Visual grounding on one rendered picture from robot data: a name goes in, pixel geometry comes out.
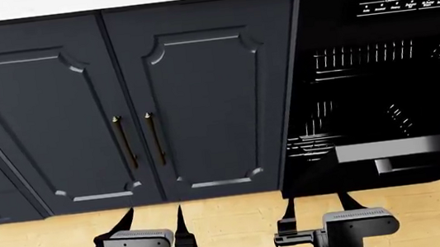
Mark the navy panelled cabinet door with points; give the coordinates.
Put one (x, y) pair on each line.
(49, 118)
(205, 100)

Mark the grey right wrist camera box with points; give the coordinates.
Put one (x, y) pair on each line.
(358, 222)

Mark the black built-in dishwasher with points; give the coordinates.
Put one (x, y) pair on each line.
(359, 32)

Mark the steel-edged dishwasher door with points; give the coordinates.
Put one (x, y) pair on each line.
(381, 149)

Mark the navy base cabinet frame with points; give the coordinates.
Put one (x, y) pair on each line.
(300, 58)

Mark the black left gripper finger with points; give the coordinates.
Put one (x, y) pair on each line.
(125, 222)
(185, 243)

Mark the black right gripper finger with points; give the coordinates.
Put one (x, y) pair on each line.
(287, 226)
(349, 204)

